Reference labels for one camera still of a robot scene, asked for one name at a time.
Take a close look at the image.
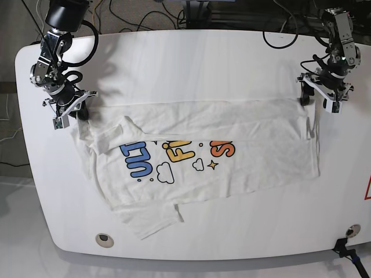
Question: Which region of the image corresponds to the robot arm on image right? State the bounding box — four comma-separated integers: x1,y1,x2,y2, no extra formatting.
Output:
297,8,361,114

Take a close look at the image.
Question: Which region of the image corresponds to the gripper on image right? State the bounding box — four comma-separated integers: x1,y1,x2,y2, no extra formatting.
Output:
297,71,354,106

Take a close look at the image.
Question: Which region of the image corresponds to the yellow floor cable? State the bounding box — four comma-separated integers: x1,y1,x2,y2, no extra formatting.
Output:
91,0,101,35

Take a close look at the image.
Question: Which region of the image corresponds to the right table cable grommet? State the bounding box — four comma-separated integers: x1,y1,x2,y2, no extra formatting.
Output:
345,224,361,238

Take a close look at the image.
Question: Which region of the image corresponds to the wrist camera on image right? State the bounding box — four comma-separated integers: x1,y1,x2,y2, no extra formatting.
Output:
323,99,343,114

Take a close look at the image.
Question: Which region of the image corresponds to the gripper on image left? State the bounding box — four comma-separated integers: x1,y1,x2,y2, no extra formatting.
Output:
42,85,97,121

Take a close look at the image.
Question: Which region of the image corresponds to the table cable grommet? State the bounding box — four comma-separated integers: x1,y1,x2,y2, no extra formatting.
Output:
95,233,114,248
345,224,361,238

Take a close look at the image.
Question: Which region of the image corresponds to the white printed T-shirt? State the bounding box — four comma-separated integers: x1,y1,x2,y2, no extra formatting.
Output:
70,99,319,239

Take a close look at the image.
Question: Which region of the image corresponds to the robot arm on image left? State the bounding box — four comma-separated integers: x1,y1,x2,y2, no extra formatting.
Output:
30,1,99,129

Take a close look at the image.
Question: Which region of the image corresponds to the black clamp with cable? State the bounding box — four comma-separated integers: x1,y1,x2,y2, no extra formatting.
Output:
332,237,370,278

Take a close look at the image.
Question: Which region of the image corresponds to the left table cable grommet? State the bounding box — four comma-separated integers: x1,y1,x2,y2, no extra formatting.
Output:
95,233,114,248

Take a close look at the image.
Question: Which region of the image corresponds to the aluminium frame stand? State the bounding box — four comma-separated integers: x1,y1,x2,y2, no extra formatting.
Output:
181,1,211,30

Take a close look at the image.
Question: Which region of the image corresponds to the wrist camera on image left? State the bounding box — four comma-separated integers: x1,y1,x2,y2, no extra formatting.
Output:
53,115,70,130

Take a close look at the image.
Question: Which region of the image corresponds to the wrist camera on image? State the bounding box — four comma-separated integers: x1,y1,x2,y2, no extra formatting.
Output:
323,99,343,114
53,115,70,130

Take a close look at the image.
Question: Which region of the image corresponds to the white floor cable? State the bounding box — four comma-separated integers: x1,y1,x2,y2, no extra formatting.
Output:
34,0,45,41

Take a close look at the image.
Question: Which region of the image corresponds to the red and white warning sticker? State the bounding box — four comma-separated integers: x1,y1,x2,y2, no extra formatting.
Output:
364,177,371,200

